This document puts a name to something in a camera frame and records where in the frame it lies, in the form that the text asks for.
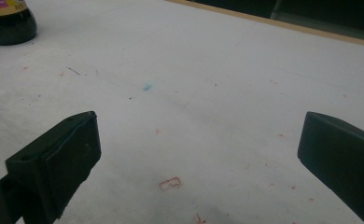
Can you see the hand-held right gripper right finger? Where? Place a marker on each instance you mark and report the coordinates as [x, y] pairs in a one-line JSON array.
[[345, 161]]

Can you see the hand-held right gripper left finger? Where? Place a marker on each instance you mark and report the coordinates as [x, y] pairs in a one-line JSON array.
[[62, 161]]

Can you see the dark bottle with yellow label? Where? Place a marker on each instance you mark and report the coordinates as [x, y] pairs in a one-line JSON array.
[[10, 26]]

